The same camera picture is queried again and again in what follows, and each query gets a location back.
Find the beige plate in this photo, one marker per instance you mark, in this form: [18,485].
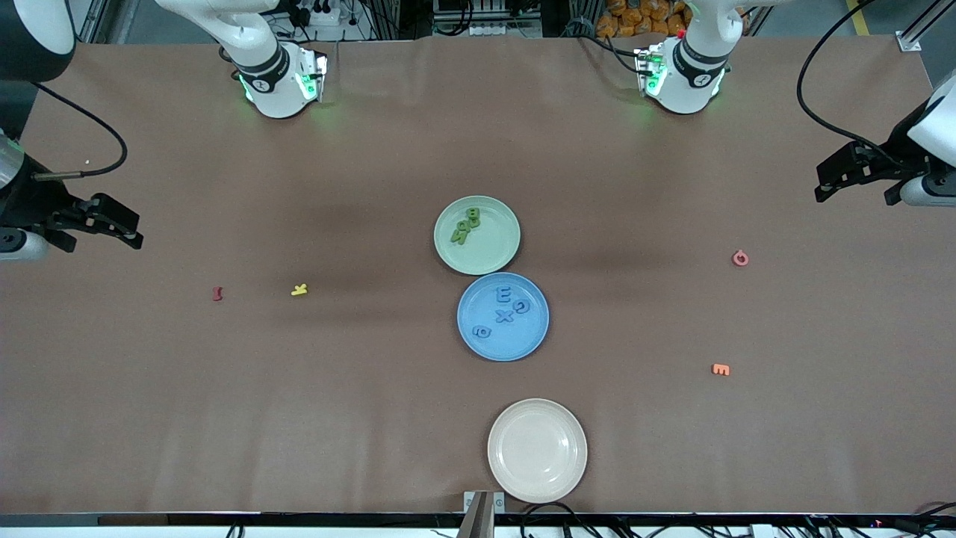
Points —
[537,450]

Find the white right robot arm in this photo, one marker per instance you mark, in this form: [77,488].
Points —
[269,75]

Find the light green plate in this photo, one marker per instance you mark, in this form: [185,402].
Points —
[493,250]

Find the bag of oranges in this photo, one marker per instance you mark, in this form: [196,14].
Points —
[635,15]

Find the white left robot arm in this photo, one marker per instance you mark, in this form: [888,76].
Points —
[691,75]

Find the aluminium frame profile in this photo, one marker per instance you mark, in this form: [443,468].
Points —
[910,41]
[89,22]

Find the green letter N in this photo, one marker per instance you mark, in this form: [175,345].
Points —
[457,238]

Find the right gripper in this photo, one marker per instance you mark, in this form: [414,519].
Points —
[31,200]

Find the blue plate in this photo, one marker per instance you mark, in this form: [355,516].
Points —
[515,340]

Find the blue letter X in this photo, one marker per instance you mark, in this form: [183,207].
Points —
[505,315]

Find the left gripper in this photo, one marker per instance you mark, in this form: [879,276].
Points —
[894,156]

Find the red round letter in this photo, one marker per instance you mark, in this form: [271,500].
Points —
[734,259]

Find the grey metal bracket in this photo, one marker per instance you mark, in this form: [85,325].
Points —
[482,519]

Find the blue letter e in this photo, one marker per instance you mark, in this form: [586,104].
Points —
[504,296]
[516,306]

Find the white power strip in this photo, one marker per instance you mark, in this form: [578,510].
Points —
[321,13]
[500,30]

